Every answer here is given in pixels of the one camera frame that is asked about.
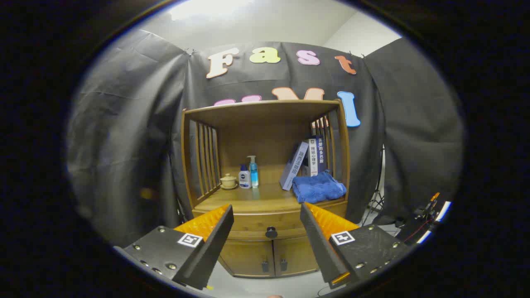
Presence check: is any blue folded towel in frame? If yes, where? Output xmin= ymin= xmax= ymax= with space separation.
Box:
xmin=292 ymin=170 xmax=347 ymax=204

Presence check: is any wooden cabinet door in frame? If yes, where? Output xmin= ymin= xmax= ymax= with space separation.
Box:
xmin=218 ymin=239 xmax=275 ymax=278
xmin=273 ymin=237 xmax=319 ymax=277

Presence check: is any white spine book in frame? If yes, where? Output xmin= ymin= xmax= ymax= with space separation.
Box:
xmin=306 ymin=138 xmax=319 ymax=177

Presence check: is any grey leaning book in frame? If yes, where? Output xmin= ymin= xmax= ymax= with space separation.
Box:
xmin=279 ymin=141 xmax=309 ymax=191

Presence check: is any beige lidded teacup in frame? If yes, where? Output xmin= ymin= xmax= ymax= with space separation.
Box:
xmin=219 ymin=173 xmax=239 ymax=190

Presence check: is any dark blue book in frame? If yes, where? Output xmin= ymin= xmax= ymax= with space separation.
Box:
xmin=316 ymin=135 xmax=328 ymax=174

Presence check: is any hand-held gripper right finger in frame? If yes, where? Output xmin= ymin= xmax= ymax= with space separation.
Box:
xmin=300 ymin=202 xmax=414 ymax=289

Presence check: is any white lotion bottle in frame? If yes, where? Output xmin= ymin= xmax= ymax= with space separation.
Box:
xmin=239 ymin=164 xmax=252 ymax=189

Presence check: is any wooden countertop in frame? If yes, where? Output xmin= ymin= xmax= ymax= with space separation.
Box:
xmin=195 ymin=166 xmax=347 ymax=214

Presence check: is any wooden cabinet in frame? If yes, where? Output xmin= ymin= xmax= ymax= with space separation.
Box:
xmin=181 ymin=99 xmax=350 ymax=279

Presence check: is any wooden drawer with black knob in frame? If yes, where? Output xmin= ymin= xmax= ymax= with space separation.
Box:
xmin=193 ymin=201 xmax=348 ymax=242

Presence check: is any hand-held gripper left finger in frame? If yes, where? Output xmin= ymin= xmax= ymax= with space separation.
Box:
xmin=113 ymin=204 xmax=235 ymax=290

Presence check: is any black backdrop cloth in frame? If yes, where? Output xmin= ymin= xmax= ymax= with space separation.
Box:
xmin=66 ymin=29 xmax=464 ymax=249

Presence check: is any black device with orange tip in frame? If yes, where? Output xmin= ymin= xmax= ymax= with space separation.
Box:
xmin=397 ymin=192 xmax=452 ymax=245

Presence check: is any blue pump bottle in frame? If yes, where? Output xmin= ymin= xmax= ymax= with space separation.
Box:
xmin=247 ymin=156 xmax=260 ymax=189

